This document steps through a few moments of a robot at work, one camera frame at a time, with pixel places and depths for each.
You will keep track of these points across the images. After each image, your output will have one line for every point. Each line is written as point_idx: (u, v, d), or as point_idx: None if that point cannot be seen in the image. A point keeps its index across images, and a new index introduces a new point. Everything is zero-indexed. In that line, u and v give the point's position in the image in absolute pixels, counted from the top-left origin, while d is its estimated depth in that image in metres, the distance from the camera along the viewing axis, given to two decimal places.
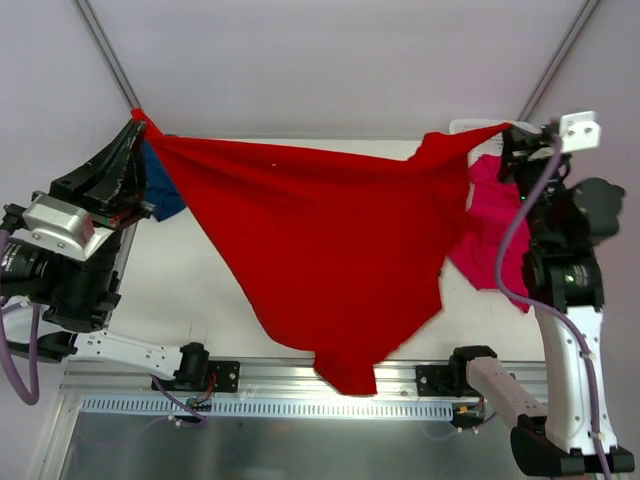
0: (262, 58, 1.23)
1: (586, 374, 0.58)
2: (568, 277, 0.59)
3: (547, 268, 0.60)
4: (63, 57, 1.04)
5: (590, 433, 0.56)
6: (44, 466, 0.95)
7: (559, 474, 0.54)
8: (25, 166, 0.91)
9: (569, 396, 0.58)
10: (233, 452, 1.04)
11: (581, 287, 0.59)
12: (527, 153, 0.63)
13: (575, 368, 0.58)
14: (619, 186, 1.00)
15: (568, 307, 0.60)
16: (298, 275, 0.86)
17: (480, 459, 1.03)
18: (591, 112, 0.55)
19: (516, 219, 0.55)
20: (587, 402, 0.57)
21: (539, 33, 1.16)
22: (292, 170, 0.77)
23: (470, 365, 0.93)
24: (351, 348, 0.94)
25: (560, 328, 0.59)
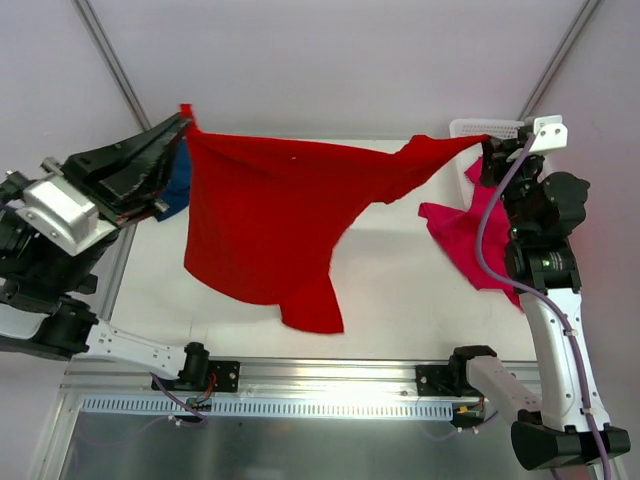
0: (264, 57, 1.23)
1: (572, 354, 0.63)
2: (546, 262, 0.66)
3: (526, 256, 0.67)
4: (64, 54, 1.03)
5: (583, 410, 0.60)
6: (44, 467, 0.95)
7: (558, 453, 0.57)
8: (27, 164, 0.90)
9: (558, 374, 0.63)
10: (233, 452, 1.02)
11: (557, 272, 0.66)
12: (506, 153, 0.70)
13: (561, 346, 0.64)
14: (619, 184, 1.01)
15: (549, 288, 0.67)
16: (281, 252, 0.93)
17: (483, 460, 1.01)
18: (559, 116, 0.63)
19: (492, 200, 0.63)
20: (575, 379, 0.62)
21: (539, 35, 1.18)
22: (310, 164, 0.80)
23: (469, 365, 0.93)
24: (304, 309, 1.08)
25: (543, 309, 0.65)
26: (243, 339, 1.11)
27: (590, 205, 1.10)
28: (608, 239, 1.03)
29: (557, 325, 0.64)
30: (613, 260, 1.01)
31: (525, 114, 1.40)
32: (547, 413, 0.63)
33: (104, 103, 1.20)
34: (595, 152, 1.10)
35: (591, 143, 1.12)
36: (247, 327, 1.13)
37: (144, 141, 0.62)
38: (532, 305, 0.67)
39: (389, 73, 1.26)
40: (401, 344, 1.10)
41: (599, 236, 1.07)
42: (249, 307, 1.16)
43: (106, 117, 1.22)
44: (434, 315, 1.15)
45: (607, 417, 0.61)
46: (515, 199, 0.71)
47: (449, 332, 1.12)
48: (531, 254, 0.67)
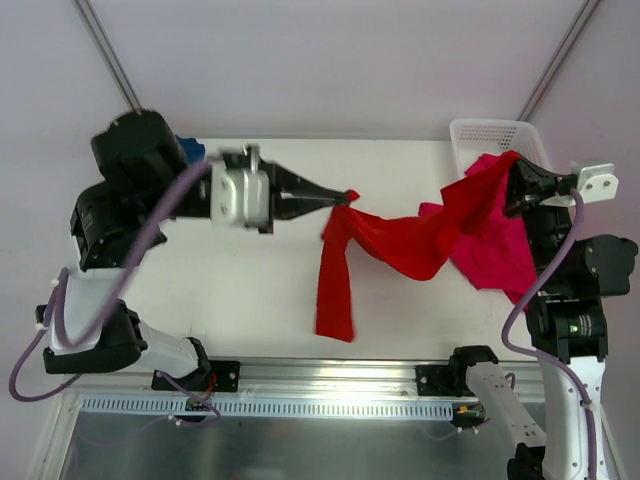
0: (264, 58, 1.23)
1: (588, 424, 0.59)
2: (573, 328, 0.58)
3: (552, 317, 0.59)
4: (64, 54, 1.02)
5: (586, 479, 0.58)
6: (44, 467, 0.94)
7: None
8: (27, 166, 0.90)
9: (568, 443, 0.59)
10: (233, 452, 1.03)
11: (585, 337, 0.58)
12: (539, 197, 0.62)
13: (575, 416, 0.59)
14: (620, 184, 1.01)
15: (571, 357, 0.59)
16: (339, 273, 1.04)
17: (483, 460, 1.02)
18: (610, 165, 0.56)
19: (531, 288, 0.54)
20: (585, 449, 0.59)
21: (540, 36, 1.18)
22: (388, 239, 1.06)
23: (469, 372, 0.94)
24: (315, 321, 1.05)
25: (562, 377, 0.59)
26: (244, 340, 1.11)
27: (590, 207, 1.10)
28: None
29: (576, 394, 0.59)
30: None
31: (525, 114, 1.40)
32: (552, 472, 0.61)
33: (104, 104, 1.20)
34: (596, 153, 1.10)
35: (591, 144, 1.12)
36: (247, 328, 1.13)
37: (309, 197, 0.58)
38: (550, 368, 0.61)
39: (390, 72, 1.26)
40: (401, 345, 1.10)
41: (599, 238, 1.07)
42: (248, 307, 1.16)
43: (106, 117, 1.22)
44: (434, 316, 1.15)
45: None
46: (544, 248, 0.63)
47: (449, 333, 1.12)
48: (558, 315, 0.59)
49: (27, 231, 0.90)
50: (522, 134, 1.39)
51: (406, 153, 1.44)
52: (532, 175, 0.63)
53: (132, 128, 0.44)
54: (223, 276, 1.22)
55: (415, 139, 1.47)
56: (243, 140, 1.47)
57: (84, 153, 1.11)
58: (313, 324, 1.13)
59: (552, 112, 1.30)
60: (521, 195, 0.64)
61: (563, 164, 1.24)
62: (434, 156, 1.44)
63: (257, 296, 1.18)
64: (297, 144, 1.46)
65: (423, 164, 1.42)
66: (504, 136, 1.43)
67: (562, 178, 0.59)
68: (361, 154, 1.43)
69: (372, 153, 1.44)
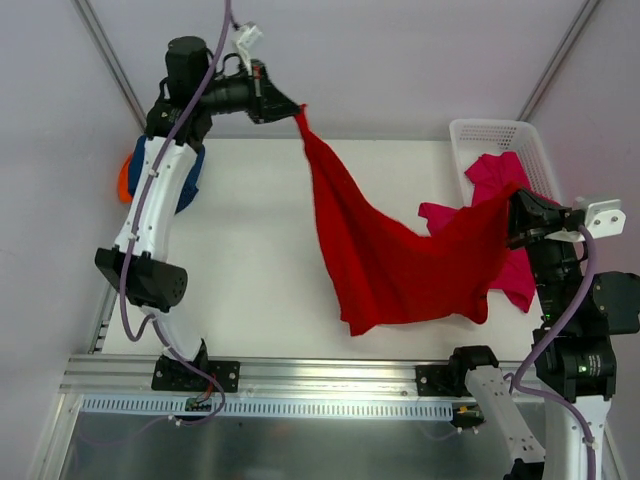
0: (263, 57, 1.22)
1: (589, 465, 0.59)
2: (582, 368, 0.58)
3: (560, 353, 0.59)
4: (65, 54, 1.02)
5: None
6: (44, 466, 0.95)
7: None
8: (28, 165, 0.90)
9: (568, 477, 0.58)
10: (233, 453, 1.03)
11: (593, 376, 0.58)
12: (546, 231, 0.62)
13: (577, 451, 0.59)
14: (620, 184, 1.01)
15: (577, 395, 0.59)
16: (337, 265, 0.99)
17: (483, 460, 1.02)
18: (616, 200, 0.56)
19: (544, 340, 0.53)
20: None
21: (539, 36, 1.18)
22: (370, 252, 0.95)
23: (469, 375, 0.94)
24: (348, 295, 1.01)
25: (567, 415, 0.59)
26: (244, 341, 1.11)
27: None
28: (608, 242, 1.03)
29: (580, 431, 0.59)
30: (614, 263, 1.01)
31: (525, 114, 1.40)
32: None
33: (104, 103, 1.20)
34: (596, 154, 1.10)
35: (592, 144, 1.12)
36: (247, 328, 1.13)
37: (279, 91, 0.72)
38: (555, 404, 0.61)
39: (389, 72, 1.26)
40: (401, 346, 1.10)
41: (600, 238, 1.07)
42: (248, 307, 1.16)
43: (107, 116, 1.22)
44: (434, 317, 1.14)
45: None
46: (551, 282, 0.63)
47: (449, 333, 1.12)
48: (566, 352, 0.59)
49: (28, 230, 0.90)
50: (522, 134, 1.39)
51: (406, 153, 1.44)
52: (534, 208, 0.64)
53: (184, 41, 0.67)
54: (223, 276, 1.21)
55: (414, 139, 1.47)
56: (242, 140, 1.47)
57: (84, 152, 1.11)
58: (313, 324, 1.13)
59: (551, 112, 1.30)
60: (526, 229, 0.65)
61: (563, 164, 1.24)
62: (434, 156, 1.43)
63: (258, 296, 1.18)
64: (297, 144, 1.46)
65: (423, 164, 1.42)
66: (504, 136, 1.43)
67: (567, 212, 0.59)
68: (361, 154, 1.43)
69: (371, 152, 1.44)
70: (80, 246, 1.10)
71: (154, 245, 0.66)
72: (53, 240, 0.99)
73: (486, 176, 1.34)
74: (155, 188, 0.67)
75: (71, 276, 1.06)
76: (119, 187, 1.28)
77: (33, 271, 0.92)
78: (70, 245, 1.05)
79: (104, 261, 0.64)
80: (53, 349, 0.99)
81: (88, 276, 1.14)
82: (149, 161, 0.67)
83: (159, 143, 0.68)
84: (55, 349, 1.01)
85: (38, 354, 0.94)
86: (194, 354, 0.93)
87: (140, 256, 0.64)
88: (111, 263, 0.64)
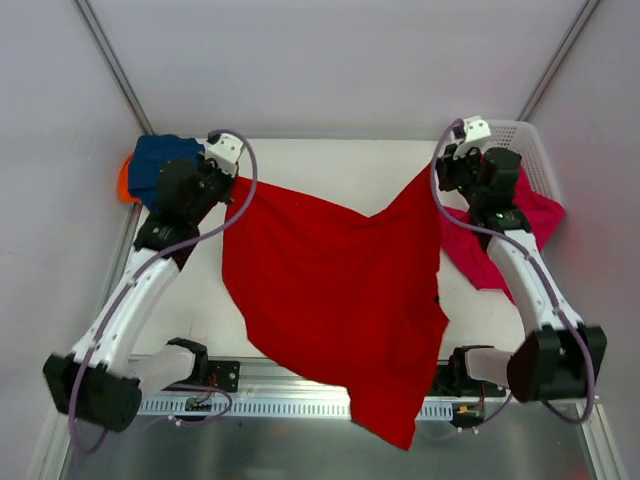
0: (262, 56, 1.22)
1: (565, 316, 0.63)
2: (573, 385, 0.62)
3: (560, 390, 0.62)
4: (63, 55, 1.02)
5: (555, 309, 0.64)
6: (44, 467, 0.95)
7: (541, 350, 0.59)
8: (27, 167, 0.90)
9: (526, 286, 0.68)
10: (233, 451, 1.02)
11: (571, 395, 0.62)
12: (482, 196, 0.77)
13: (550, 318, 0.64)
14: (620, 184, 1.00)
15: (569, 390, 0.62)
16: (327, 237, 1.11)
17: (483, 459, 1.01)
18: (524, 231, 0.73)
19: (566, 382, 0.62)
20: (542, 286, 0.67)
21: (539, 36, 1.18)
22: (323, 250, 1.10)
23: (468, 355, 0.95)
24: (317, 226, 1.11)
25: (533, 298, 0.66)
26: (244, 341, 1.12)
27: (593, 207, 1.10)
28: (610, 242, 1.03)
29: (549, 293, 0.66)
30: (616, 262, 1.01)
31: (525, 114, 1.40)
32: (539, 344, 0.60)
33: (104, 103, 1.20)
34: (595, 154, 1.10)
35: (591, 142, 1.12)
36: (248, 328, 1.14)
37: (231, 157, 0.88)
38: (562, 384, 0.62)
39: (388, 72, 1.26)
40: None
41: (599, 239, 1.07)
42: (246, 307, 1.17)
43: (107, 117, 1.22)
44: None
45: (579, 316, 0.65)
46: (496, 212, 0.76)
47: (448, 334, 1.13)
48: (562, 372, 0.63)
49: (27, 230, 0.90)
50: (522, 134, 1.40)
51: (405, 153, 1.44)
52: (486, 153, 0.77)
53: (169, 169, 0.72)
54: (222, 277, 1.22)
55: (414, 138, 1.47)
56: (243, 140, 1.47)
57: (82, 153, 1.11)
58: None
59: (551, 112, 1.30)
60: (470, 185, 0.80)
61: (563, 164, 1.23)
62: None
63: None
64: (297, 144, 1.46)
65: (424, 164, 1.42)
66: (503, 137, 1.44)
67: (496, 160, 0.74)
68: (360, 154, 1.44)
69: (371, 153, 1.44)
70: (80, 247, 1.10)
71: (112, 355, 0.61)
72: (52, 240, 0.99)
73: None
74: (129, 298, 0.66)
75: (72, 277, 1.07)
76: (119, 187, 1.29)
77: (34, 271, 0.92)
78: (70, 246, 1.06)
79: (52, 374, 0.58)
80: (54, 348, 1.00)
81: (88, 276, 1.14)
82: (129, 271, 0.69)
83: (143, 257, 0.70)
84: (56, 347, 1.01)
85: (38, 352, 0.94)
86: (189, 370, 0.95)
87: (95, 367, 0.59)
88: (61, 374, 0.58)
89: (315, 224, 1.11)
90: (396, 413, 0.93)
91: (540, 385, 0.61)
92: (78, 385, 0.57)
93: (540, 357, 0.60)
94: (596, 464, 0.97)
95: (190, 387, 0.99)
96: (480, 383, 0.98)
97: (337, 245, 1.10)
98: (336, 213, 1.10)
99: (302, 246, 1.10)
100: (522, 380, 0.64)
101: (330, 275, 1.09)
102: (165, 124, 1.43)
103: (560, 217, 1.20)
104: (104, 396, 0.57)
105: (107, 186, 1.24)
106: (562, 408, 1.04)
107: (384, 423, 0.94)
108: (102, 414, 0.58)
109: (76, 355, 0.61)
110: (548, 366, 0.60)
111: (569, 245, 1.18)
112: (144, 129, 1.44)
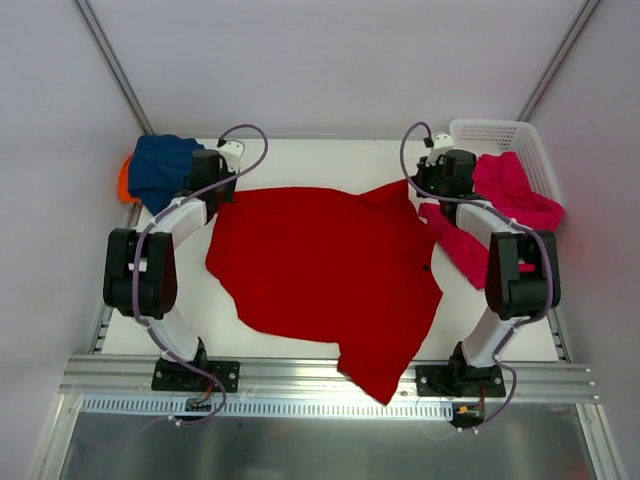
0: (262, 56, 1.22)
1: (518, 224, 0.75)
2: (539, 282, 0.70)
3: (527, 292, 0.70)
4: (64, 55, 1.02)
5: (509, 223, 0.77)
6: (44, 467, 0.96)
7: (499, 246, 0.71)
8: (28, 167, 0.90)
9: (484, 219, 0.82)
10: (233, 451, 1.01)
11: (539, 291, 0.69)
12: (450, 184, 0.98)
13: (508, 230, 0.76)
14: (620, 184, 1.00)
15: (537, 289, 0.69)
16: (320, 218, 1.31)
17: (484, 459, 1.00)
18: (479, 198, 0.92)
19: (532, 281, 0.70)
20: (497, 215, 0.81)
21: (539, 36, 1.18)
22: (315, 229, 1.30)
23: (465, 346, 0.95)
24: (308, 210, 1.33)
25: (491, 223, 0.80)
26: (244, 340, 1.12)
27: (593, 208, 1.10)
28: (610, 242, 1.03)
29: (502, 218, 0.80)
30: (616, 263, 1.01)
31: (525, 114, 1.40)
32: (498, 242, 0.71)
33: (104, 103, 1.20)
34: (596, 154, 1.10)
35: (591, 142, 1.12)
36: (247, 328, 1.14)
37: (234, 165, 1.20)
38: (529, 283, 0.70)
39: (389, 72, 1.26)
40: None
41: (599, 239, 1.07)
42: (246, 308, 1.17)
43: (107, 116, 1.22)
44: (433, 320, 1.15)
45: None
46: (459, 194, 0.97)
47: (449, 334, 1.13)
48: (527, 277, 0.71)
49: (27, 230, 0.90)
50: (522, 134, 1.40)
51: (406, 153, 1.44)
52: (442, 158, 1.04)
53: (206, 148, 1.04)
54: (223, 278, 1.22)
55: (414, 139, 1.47)
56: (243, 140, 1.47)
57: (82, 154, 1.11)
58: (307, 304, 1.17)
59: (551, 112, 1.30)
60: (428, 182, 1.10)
61: (563, 164, 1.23)
62: None
63: (255, 291, 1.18)
64: (298, 144, 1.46)
65: None
66: (503, 136, 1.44)
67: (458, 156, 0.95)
68: (361, 154, 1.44)
69: (371, 153, 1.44)
70: (80, 247, 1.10)
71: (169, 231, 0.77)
72: (52, 240, 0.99)
73: (487, 176, 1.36)
74: (175, 212, 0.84)
75: (72, 277, 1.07)
76: (119, 188, 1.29)
77: (33, 270, 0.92)
78: (70, 245, 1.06)
79: (117, 238, 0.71)
80: (54, 348, 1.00)
81: (87, 276, 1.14)
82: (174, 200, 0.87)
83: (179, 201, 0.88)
84: (56, 347, 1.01)
85: (37, 352, 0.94)
86: (193, 355, 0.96)
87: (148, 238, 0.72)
88: (125, 237, 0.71)
89: (304, 209, 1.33)
90: (379, 382, 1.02)
91: (512, 283, 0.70)
92: (139, 246, 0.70)
93: (501, 249, 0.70)
94: (596, 464, 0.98)
95: (191, 383, 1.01)
96: (478, 381, 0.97)
97: (337, 227, 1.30)
98: (324, 200, 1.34)
99: (292, 224, 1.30)
100: (497, 288, 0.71)
101: (338, 250, 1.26)
102: (165, 124, 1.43)
103: (560, 217, 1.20)
104: (159, 250, 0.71)
105: (107, 186, 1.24)
106: (562, 408, 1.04)
107: (368, 381, 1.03)
108: (156, 272, 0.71)
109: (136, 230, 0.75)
110: (509, 261, 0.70)
111: (570, 245, 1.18)
112: (144, 129, 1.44)
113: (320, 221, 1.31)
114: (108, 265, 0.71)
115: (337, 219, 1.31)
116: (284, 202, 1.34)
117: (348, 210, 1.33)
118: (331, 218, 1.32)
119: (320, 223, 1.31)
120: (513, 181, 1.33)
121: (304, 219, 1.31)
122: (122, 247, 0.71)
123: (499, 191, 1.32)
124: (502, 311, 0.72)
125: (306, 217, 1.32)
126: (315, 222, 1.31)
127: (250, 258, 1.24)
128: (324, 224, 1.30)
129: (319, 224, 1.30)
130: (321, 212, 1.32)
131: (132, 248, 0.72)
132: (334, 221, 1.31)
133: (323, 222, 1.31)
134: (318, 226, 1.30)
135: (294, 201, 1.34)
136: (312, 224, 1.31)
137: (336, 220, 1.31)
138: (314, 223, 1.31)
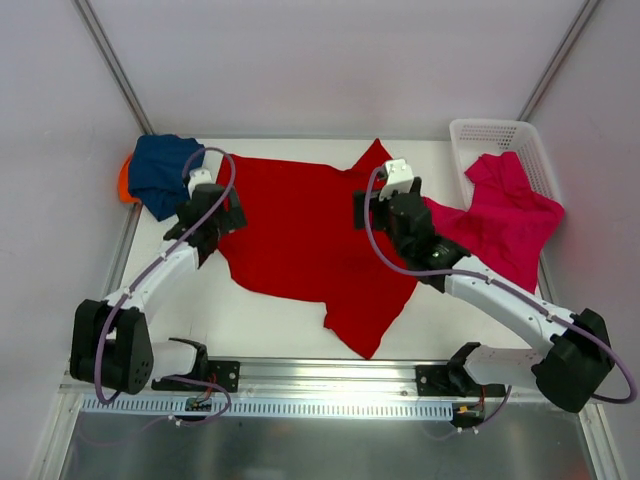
0: (261, 59, 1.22)
1: (559, 318, 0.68)
2: (600, 369, 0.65)
3: (594, 383, 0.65)
4: (64, 61, 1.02)
5: (549, 318, 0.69)
6: (44, 468, 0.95)
7: (565, 359, 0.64)
8: (28, 168, 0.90)
9: (513, 311, 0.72)
10: (233, 452, 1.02)
11: (601, 374, 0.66)
12: (416, 238, 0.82)
13: (550, 329, 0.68)
14: (622, 185, 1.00)
15: (601, 374, 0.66)
16: (310, 186, 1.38)
17: (485, 463, 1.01)
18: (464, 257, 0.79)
19: (599, 373, 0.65)
20: (527, 304, 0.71)
21: (540, 37, 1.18)
22: (308, 195, 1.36)
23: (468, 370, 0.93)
24: (300, 178, 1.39)
25: (519, 314, 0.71)
26: (243, 340, 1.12)
27: (594, 207, 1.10)
28: (610, 242, 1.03)
29: (533, 307, 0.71)
30: (615, 263, 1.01)
31: (525, 114, 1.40)
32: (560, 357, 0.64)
33: (104, 103, 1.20)
34: (595, 153, 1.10)
35: (591, 145, 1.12)
36: (247, 328, 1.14)
37: None
38: (594, 374, 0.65)
39: (389, 72, 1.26)
40: (405, 345, 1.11)
41: (599, 239, 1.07)
42: (246, 307, 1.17)
43: (107, 117, 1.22)
44: (431, 322, 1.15)
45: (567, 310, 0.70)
46: (433, 251, 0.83)
47: (449, 335, 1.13)
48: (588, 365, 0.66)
49: (27, 231, 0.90)
50: (522, 134, 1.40)
51: (406, 153, 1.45)
52: (390, 199, 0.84)
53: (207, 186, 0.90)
54: (222, 278, 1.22)
55: (414, 139, 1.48)
56: (244, 139, 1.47)
57: (83, 154, 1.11)
58: (301, 265, 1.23)
59: (551, 112, 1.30)
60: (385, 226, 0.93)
61: (564, 165, 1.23)
62: (435, 157, 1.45)
63: (255, 280, 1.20)
64: (298, 144, 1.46)
65: (425, 165, 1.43)
66: (504, 137, 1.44)
67: (405, 210, 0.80)
68: (361, 154, 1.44)
69: None
70: (80, 248, 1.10)
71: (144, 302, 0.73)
72: (52, 240, 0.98)
73: (486, 176, 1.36)
74: (160, 268, 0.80)
75: (72, 277, 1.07)
76: (119, 188, 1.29)
77: (32, 269, 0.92)
78: (69, 246, 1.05)
79: (86, 312, 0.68)
80: (55, 349, 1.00)
81: (87, 276, 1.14)
82: (161, 249, 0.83)
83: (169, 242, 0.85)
84: (56, 348, 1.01)
85: (37, 353, 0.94)
86: (191, 365, 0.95)
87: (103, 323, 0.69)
88: (94, 312, 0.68)
89: (295, 176, 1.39)
90: (368, 332, 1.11)
91: (581, 386, 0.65)
92: (109, 321, 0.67)
93: (566, 362, 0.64)
94: (596, 463, 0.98)
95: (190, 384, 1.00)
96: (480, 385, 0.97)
97: (326, 194, 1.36)
98: (312, 168, 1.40)
99: (285, 190, 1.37)
100: (563, 392, 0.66)
101: (327, 222, 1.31)
102: (165, 124, 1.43)
103: (560, 218, 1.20)
104: (127, 334, 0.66)
105: (107, 186, 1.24)
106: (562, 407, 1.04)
107: (354, 338, 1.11)
108: (122, 354, 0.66)
109: (109, 301, 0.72)
110: (577, 369, 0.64)
111: (570, 247, 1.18)
112: (144, 129, 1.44)
113: (312, 188, 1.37)
114: (76, 341, 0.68)
115: (323, 188, 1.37)
116: (278, 170, 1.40)
117: (335, 177, 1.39)
118: (319, 187, 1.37)
119: (312, 190, 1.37)
120: (512, 180, 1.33)
121: (295, 187, 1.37)
122: (90, 327, 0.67)
123: (498, 191, 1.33)
124: (572, 406, 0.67)
125: (298, 184, 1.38)
126: (306, 188, 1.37)
127: (245, 222, 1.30)
128: (315, 192, 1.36)
129: (310, 192, 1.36)
130: (311, 180, 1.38)
131: (102, 323, 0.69)
132: (323, 189, 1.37)
133: (313, 188, 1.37)
134: (309, 193, 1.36)
135: (288, 169, 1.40)
136: (303, 191, 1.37)
137: (324, 189, 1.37)
138: (306, 190, 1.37)
